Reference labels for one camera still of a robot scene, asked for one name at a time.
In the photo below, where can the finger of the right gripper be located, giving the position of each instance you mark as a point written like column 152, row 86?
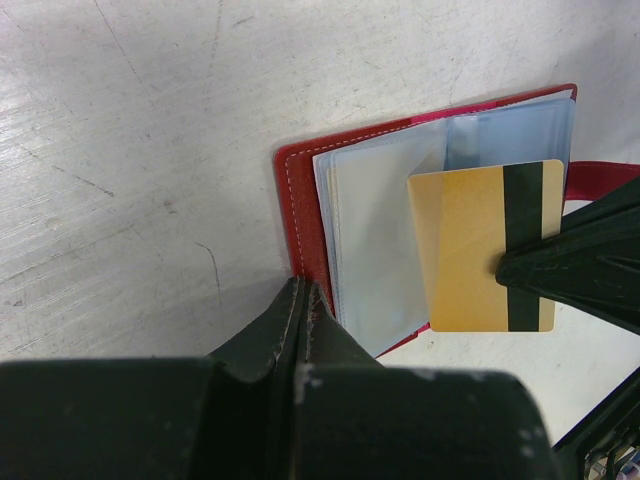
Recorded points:
column 591, row 265

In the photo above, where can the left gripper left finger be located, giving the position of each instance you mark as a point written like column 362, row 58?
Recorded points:
column 225, row 415

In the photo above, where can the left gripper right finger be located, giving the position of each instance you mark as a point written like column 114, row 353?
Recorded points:
column 356, row 419

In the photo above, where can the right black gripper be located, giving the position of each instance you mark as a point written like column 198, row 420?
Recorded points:
column 605, row 443

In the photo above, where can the gold card magnetic stripe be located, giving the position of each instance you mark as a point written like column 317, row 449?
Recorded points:
column 464, row 222

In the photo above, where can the red leather card holder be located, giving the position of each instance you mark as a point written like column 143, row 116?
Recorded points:
column 383, row 302

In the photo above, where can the gold card with logo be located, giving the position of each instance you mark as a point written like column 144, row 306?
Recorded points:
column 333, row 201

